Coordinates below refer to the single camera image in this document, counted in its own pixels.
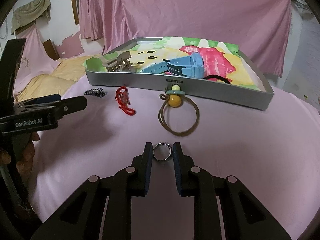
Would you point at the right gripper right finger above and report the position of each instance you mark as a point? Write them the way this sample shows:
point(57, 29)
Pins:
point(223, 207)

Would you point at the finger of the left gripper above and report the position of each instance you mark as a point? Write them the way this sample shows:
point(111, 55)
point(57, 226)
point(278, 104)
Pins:
point(70, 105)
point(44, 100)

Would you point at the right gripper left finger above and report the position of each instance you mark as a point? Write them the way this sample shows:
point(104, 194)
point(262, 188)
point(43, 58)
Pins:
point(100, 208)

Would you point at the brown hair tie yellow bead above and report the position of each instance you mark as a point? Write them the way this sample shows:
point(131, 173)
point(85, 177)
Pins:
point(178, 114)

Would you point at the left hand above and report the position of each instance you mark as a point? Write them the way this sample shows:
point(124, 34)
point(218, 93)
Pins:
point(25, 163)

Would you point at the yellow bedspread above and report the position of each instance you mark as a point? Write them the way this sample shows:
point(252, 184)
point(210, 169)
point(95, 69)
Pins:
point(68, 72)

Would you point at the pink cloth on headboard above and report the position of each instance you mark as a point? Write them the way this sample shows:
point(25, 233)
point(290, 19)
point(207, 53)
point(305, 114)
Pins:
point(35, 60)

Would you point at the wooden headboard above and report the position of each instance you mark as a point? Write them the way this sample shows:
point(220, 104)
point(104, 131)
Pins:
point(50, 49)

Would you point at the beige claw hair clip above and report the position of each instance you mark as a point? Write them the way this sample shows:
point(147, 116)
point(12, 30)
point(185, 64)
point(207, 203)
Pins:
point(120, 63)

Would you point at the pink table cloth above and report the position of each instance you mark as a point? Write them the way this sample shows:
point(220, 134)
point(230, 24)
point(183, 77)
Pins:
point(274, 153)

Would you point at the olive green hanging cloth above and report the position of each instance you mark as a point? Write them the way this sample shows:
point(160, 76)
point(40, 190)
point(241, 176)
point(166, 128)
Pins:
point(30, 12)

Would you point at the blue smart watch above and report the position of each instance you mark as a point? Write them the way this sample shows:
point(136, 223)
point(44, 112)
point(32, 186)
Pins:
point(188, 66)

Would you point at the grey tray box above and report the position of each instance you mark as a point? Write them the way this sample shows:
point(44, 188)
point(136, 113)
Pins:
point(210, 87)

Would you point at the large pink curtain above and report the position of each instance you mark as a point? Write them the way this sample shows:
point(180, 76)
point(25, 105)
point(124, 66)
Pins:
point(259, 27)

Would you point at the wire wall rack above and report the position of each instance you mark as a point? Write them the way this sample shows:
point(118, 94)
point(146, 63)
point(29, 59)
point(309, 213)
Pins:
point(302, 6)

